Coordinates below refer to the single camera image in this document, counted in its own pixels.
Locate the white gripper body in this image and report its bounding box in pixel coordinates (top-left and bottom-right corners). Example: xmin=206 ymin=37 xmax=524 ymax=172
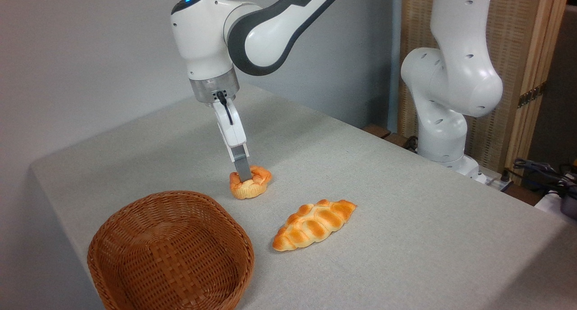
xmin=213 ymin=97 xmax=247 ymax=149

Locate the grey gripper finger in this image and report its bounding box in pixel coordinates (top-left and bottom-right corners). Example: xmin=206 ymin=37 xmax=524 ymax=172
xmin=229 ymin=142 xmax=252 ymax=183

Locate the round orange bread roll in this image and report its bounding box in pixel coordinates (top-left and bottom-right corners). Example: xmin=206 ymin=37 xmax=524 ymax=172
xmin=229 ymin=166 xmax=273 ymax=200

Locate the long braided bread loaf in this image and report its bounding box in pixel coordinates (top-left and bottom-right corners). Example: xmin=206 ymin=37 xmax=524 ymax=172
xmin=272 ymin=199 xmax=357 ymax=252

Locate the brown woven wicker basket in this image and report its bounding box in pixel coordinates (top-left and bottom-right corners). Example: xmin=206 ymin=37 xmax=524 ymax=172
xmin=87 ymin=191 xmax=255 ymax=310

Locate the brown wooden base platform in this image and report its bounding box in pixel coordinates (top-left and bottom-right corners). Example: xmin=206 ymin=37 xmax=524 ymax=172
xmin=362 ymin=124 xmax=417 ymax=151

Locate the grey tablecloth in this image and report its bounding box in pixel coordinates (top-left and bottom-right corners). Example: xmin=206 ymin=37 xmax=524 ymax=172
xmin=31 ymin=84 xmax=577 ymax=310

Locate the white power strip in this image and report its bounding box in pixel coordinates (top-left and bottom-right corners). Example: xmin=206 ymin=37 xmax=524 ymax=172
xmin=485 ymin=175 xmax=512 ymax=191

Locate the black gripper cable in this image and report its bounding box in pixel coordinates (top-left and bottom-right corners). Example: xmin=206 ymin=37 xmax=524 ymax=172
xmin=216 ymin=91 xmax=234 ymax=126

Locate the black cable bundle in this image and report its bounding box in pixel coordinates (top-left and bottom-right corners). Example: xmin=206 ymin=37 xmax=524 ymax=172
xmin=507 ymin=158 xmax=577 ymax=198

